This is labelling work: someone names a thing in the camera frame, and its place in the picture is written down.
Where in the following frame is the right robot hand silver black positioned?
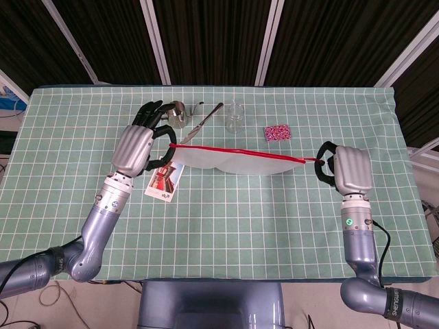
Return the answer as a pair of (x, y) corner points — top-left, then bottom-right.
(314, 140), (374, 197)

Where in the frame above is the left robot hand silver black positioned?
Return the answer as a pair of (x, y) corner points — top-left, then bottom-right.
(112, 99), (178, 178)

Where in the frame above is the clear zipper pouch red zip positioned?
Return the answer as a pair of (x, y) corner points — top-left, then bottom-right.
(169, 143), (325, 176)

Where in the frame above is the postcard with red building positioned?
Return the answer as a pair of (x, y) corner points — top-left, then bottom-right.
(143, 162), (186, 203)

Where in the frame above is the small steel spouted pitcher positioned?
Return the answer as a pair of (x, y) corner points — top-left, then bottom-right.
(161, 100), (205, 130)

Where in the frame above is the steel table knife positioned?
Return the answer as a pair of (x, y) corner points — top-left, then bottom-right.
(180, 102), (224, 145)

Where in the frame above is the pink patterned sponge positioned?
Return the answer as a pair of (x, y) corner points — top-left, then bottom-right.
(263, 125), (292, 142)

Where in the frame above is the black pleated curtain panel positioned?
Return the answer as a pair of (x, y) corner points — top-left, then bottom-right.
(152, 0), (274, 86)
(0, 0), (94, 96)
(265, 0), (439, 86)
(51, 0), (163, 85)
(392, 32), (439, 149)

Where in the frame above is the clear glass jar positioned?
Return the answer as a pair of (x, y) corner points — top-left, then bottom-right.
(225, 99), (245, 134)

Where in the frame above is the green white grid tablecloth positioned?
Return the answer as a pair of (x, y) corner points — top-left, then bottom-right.
(0, 85), (434, 281)

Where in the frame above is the blue white box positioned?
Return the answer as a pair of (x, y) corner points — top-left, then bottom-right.
(0, 70), (31, 111)

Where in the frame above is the blue-grey robot torso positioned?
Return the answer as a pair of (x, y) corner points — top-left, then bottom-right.
(137, 279), (285, 329)

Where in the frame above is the white low frame rail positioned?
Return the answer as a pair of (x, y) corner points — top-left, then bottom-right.
(407, 139), (439, 167)

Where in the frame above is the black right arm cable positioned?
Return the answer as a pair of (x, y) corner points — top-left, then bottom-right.
(372, 220), (392, 289)

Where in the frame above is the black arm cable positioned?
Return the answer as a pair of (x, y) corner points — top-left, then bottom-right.
(0, 250), (54, 294)
(372, 220), (392, 289)

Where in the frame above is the white aluminium frame post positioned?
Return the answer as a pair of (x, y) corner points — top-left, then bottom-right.
(254, 0), (285, 86)
(139, 0), (171, 86)
(372, 12), (439, 88)
(43, 0), (101, 86)

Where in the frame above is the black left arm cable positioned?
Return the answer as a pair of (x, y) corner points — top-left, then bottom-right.
(0, 250), (54, 294)

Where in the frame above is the beige floor cable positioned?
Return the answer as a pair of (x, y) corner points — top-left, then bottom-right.
(38, 280), (82, 329)

